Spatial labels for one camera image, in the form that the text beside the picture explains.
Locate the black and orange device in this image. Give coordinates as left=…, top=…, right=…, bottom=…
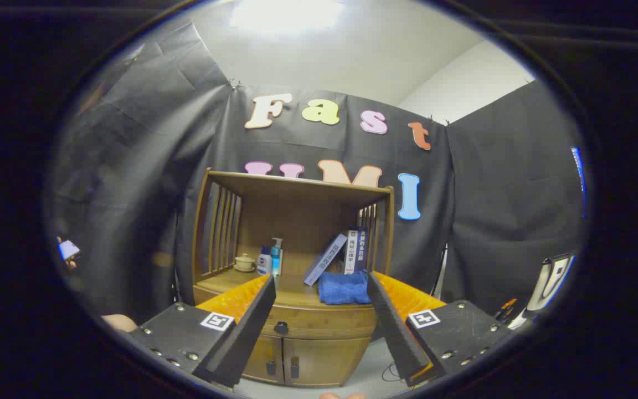
left=493, top=298, right=519, bottom=322

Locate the wooden cabinet door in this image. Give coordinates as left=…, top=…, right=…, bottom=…
left=283, top=336, right=372, bottom=387
left=241, top=334, right=285, bottom=384

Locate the blue lit panel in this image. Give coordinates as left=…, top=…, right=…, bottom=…
left=571, top=146, right=586, bottom=192

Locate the white lotion bottle blue cap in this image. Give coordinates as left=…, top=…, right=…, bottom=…
left=256, top=246, right=273, bottom=276

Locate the blue pump bottle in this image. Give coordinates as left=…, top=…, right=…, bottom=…
left=270, top=238, right=284, bottom=276

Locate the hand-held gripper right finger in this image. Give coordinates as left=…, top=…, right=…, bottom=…
left=366, top=270, right=511, bottom=387

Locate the wooden drawer with black knob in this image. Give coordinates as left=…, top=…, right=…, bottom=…
left=193, top=284, right=378, bottom=340

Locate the dark blue spine book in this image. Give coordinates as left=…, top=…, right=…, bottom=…
left=355, top=226, right=369, bottom=272

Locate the white spine book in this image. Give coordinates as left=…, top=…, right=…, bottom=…
left=344, top=230, right=359, bottom=275

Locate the blue folded towel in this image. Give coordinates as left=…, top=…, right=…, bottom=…
left=317, top=270, right=372, bottom=305

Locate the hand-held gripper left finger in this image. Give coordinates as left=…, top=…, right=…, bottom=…
left=129, top=273, right=277, bottom=388

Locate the white and black device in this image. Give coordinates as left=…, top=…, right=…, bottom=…
left=510, top=252, right=576, bottom=328

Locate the grey leaning book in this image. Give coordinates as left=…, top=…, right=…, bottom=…
left=303, top=233, right=348, bottom=287

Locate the wooden cabinet with slatted sides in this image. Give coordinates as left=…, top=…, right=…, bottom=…
left=192, top=168, right=395, bottom=387

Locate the black backdrop cloth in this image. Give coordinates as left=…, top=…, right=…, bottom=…
left=48, top=11, right=585, bottom=328

